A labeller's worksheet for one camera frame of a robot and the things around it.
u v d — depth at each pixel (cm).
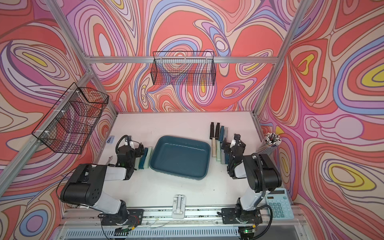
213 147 95
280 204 75
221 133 104
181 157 95
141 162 90
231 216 74
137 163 88
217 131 105
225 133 105
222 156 93
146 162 90
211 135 103
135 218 72
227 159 91
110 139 101
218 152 94
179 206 75
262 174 45
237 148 74
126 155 71
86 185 46
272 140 82
